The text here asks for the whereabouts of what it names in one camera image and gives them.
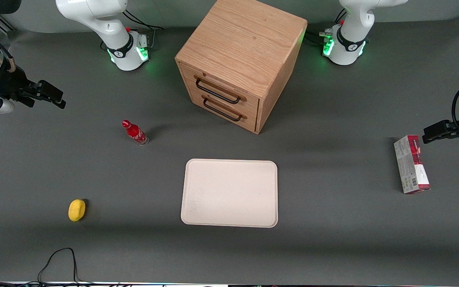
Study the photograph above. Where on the beige plastic tray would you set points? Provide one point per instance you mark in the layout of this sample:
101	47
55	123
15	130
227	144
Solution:
229	193

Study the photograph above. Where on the red soda bottle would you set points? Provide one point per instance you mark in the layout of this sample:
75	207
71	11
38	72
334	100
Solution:
135	132

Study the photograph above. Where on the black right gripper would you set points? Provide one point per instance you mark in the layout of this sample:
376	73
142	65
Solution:
9	84

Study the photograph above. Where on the wooden drawer cabinet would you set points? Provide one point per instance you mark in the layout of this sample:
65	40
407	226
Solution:
245	44

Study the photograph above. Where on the wooden drawer front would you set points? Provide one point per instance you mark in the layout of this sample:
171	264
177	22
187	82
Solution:
233	85
235	113

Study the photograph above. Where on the aluminium frame rail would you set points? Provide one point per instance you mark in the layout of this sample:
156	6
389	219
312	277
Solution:
0	22

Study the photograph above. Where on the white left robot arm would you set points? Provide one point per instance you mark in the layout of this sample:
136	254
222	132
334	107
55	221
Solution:
353	36

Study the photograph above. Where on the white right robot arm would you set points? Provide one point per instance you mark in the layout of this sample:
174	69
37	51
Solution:
114	28

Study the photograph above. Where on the red grey cardboard box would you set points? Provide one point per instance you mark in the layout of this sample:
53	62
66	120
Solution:
410	165

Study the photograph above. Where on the yellow lemon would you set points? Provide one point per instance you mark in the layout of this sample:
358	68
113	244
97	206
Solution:
76	210

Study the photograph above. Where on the grey base connector block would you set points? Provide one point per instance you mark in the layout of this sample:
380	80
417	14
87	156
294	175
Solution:
143	42
326	34

